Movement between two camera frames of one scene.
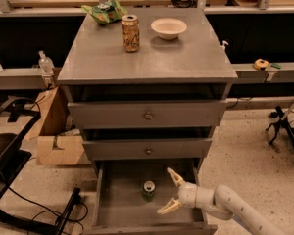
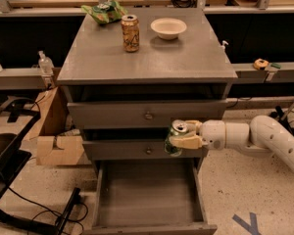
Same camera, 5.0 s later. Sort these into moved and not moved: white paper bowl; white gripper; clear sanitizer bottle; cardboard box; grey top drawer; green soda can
Moved: green soda can; white gripper
Not moved: clear sanitizer bottle; cardboard box; white paper bowl; grey top drawer
